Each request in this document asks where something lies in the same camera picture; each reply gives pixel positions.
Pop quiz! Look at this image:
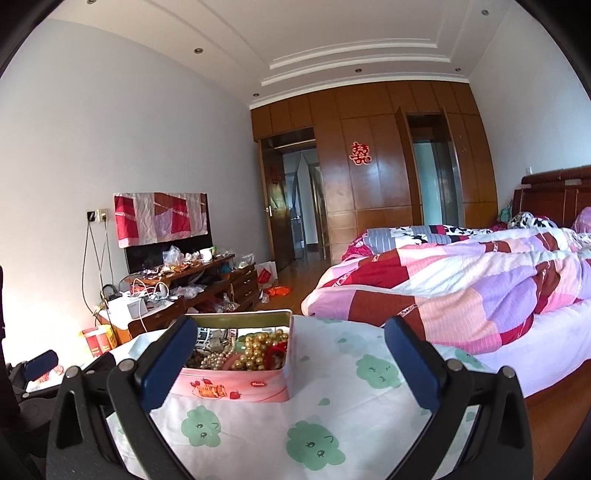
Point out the red bracelet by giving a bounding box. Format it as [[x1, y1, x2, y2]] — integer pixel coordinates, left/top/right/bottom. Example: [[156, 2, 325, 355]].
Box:
[[263, 342, 289, 370]]

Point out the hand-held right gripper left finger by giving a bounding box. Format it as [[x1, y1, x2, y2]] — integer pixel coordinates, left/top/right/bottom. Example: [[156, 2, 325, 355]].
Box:
[[46, 316, 199, 480]]

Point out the white green cloud tablecloth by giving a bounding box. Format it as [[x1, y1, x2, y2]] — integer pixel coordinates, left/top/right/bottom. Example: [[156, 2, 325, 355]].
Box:
[[106, 314, 504, 480]]

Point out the pearl necklace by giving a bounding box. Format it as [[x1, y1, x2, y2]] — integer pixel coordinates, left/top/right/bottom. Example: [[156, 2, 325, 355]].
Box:
[[199, 348, 236, 370]]

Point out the pink tin box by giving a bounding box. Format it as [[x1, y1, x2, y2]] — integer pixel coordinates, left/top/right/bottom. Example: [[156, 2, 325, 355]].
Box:
[[168, 309, 295, 402]]

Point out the white printed packet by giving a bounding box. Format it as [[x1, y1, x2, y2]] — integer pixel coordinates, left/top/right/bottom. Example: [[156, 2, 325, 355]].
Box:
[[196, 327, 238, 352]]

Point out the yellow red paper bag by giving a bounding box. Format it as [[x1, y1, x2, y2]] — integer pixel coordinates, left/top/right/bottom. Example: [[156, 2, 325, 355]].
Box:
[[81, 324, 116, 358]]

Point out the wooden door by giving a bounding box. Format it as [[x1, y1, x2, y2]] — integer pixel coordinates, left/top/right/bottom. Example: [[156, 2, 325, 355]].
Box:
[[259, 138, 296, 273]]

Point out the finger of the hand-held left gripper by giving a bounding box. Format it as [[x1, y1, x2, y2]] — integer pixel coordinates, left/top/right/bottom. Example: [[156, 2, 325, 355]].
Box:
[[23, 350, 60, 381]]

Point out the black white patterned pillow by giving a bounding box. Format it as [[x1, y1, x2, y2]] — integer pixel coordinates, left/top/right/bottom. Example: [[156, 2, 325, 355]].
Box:
[[508, 211, 559, 229]]

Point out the wooden headboard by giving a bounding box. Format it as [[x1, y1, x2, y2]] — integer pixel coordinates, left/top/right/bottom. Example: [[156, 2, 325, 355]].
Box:
[[510, 167, 591, 229]]

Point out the wooden television cabinet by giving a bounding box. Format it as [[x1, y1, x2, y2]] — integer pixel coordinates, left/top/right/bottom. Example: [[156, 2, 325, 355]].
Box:
[[95, 253, 260, 344]]

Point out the wooden wardrobe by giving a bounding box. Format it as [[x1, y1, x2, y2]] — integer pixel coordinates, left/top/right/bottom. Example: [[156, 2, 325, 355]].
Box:
[[250, 80, 499, 266]]

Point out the white bed sheet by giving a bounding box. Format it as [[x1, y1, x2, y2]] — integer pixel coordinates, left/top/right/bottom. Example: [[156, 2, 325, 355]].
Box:
[[489, 300, 591, 398]]

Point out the black television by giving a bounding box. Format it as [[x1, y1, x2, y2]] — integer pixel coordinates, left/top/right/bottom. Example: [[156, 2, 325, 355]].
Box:
[[126, 194, 214, 275]]

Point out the red pink television cover cloth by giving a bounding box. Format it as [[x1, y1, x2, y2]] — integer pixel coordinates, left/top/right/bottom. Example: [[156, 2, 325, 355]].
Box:
[[114, 191, 208, 249]]

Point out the black power cable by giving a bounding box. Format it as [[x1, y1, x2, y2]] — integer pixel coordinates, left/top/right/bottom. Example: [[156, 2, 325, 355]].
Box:
[[83, 220, 116, 305]]

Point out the white box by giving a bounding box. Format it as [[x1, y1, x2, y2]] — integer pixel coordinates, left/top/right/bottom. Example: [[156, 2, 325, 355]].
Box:
[[121, 298, 148, 320]]

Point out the patchwork quilt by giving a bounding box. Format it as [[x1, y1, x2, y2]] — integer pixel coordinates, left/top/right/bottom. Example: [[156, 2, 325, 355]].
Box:
[[301, 224, 591, 356]]

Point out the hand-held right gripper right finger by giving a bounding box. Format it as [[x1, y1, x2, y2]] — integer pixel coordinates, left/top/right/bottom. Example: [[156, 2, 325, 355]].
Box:
[[384, 316, 534, 480]]

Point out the gold bead necklace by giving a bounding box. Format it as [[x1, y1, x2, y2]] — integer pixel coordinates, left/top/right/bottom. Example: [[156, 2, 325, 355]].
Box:
[[231, 330, 289, 371]]

